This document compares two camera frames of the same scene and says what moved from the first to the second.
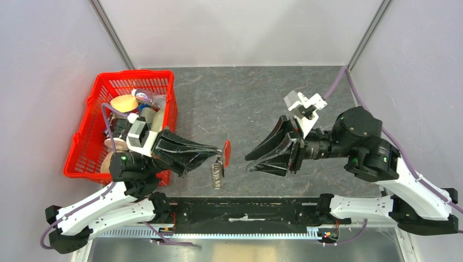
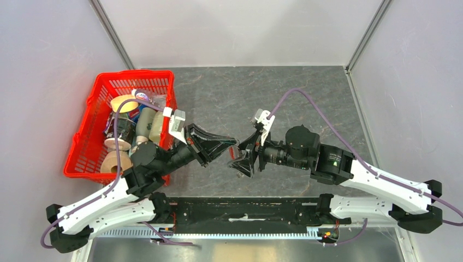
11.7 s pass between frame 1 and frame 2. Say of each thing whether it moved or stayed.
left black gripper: moved
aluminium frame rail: stayed
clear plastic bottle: stayed
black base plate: stayed
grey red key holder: moved
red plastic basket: stayed
